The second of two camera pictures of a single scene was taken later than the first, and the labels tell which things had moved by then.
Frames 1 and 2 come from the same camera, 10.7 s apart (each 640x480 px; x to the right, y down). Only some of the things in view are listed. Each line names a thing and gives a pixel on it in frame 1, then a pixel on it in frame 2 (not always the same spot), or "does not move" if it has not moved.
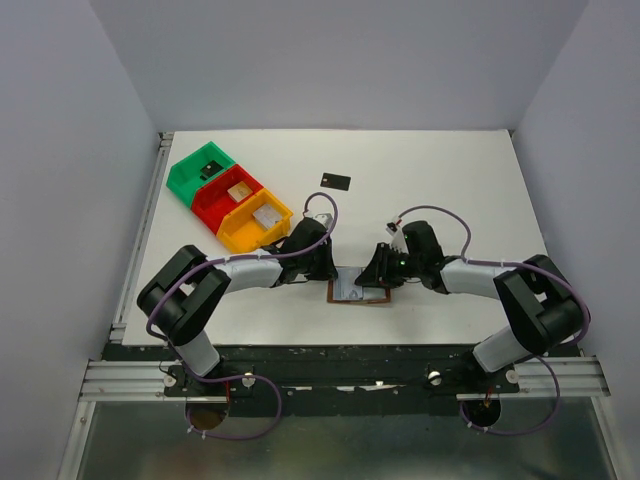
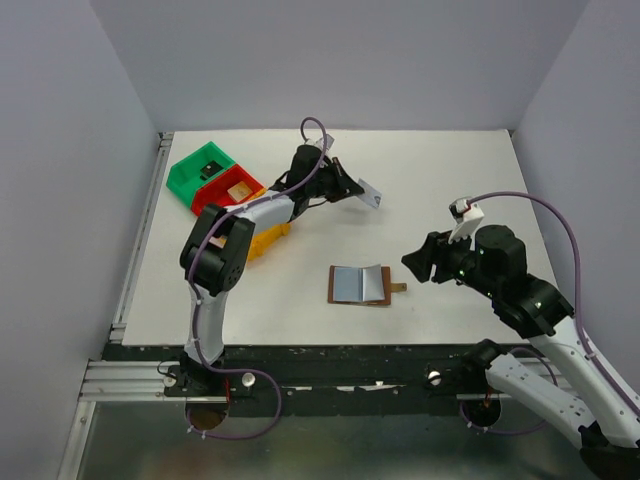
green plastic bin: [184, 174] does not move
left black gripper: [328, 271] -> [345, 187]
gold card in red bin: [239, 191] does not move
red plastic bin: [213, 200] does not move
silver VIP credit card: [344, 287] -> [371, 195]
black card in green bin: [210, 169] does not move
